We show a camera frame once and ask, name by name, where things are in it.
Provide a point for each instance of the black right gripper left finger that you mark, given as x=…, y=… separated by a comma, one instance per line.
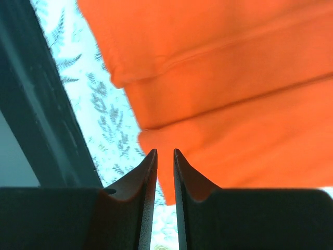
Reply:
x=116, y=217

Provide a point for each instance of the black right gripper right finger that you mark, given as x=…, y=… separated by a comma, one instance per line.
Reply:
x=210, y=217

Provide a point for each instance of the orange t shirt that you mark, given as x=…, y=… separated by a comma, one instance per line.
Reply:
x=242, y=88

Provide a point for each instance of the black front table strip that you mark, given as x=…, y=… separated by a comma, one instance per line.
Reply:
x=35, y=105

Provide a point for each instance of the floral table mat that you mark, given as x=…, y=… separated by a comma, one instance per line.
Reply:
x=103, y=111

